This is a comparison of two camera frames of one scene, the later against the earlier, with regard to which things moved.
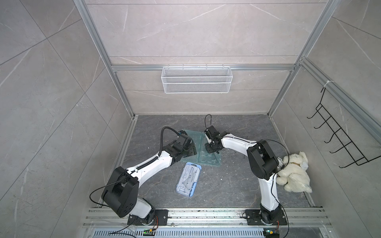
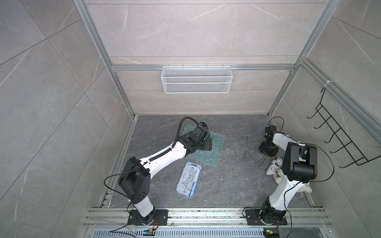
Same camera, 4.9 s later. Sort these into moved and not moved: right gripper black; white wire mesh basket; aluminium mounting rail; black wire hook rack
Moved: right gripper black
Not moved: black wire hook rack; aluminium mounting rail; white wire mesh basket
